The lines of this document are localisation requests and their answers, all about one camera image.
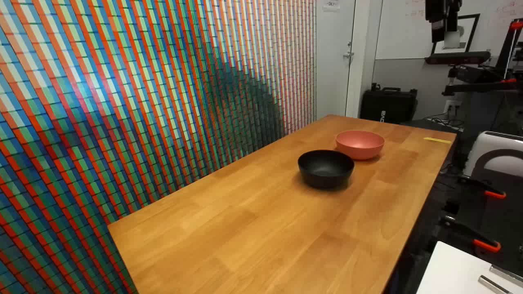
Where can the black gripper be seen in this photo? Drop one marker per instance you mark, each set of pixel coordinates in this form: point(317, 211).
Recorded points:
point(441, 10)

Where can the orange bowl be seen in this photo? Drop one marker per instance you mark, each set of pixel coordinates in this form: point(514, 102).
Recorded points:
point(359, 144)

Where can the black bowl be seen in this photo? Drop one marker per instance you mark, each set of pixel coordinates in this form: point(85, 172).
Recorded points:
point(325, 170)

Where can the framed portrait picture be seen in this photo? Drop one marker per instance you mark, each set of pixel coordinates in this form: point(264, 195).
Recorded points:
point(467, 33)

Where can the black flat shelf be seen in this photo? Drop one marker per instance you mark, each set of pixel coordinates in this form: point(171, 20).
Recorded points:
point(456, 58)

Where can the black machine equipment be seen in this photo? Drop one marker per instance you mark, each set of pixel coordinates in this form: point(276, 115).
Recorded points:
point(474, 79)

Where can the red and black stand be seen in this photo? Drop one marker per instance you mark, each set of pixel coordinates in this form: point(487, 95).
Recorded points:
point(506, 43)

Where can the black hard case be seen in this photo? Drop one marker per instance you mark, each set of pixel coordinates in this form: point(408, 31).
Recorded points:
point(387, 105)

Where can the white rounded chair back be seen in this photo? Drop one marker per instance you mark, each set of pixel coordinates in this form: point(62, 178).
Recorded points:
point(492, 142)

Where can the black clamp with orange tip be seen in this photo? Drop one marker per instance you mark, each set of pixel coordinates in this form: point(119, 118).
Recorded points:
point(474, 237)
point(487, 190)

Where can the white box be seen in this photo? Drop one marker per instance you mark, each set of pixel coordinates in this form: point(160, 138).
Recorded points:
point(451, 272)

